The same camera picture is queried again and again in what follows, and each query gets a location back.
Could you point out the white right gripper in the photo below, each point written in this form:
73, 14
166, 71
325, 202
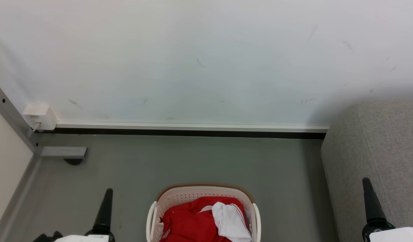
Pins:
395, 235

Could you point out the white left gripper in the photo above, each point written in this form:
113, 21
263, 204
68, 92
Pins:
100, 237

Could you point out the white garment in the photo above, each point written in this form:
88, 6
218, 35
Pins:
231, 222

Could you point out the grey fabric sofa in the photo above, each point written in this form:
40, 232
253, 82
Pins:
378, 151

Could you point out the red garment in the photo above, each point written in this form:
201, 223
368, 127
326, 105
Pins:
189, 222

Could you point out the black round foot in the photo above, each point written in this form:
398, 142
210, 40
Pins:
73, 161

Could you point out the white plastic laundry basket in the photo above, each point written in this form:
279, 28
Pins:
179, 198

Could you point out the beige partition panel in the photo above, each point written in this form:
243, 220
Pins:
6, 161

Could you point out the white and black baseboard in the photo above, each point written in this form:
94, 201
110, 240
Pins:
193, 129

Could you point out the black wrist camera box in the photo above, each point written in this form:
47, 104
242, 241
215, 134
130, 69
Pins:
48, 237

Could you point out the grey metal foot bracket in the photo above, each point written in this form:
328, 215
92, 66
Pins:
63, 152

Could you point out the white wall power adapter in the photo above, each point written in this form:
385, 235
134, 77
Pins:
40, 116

